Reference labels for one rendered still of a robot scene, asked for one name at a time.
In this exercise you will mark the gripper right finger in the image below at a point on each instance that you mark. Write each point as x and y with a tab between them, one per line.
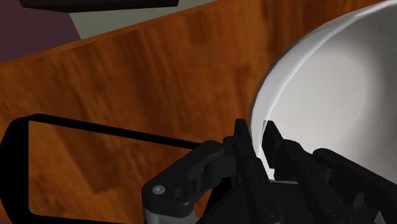
341	173

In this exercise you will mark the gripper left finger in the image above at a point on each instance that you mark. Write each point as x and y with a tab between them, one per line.
248	161

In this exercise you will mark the white bowl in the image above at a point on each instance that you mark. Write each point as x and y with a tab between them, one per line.
325	86

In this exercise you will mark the brown wooden table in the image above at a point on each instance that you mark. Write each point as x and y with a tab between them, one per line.
155	77

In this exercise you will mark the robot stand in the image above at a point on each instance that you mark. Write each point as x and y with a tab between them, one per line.
93	3

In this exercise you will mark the black rectangular frame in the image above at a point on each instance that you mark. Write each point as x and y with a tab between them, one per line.
14	161

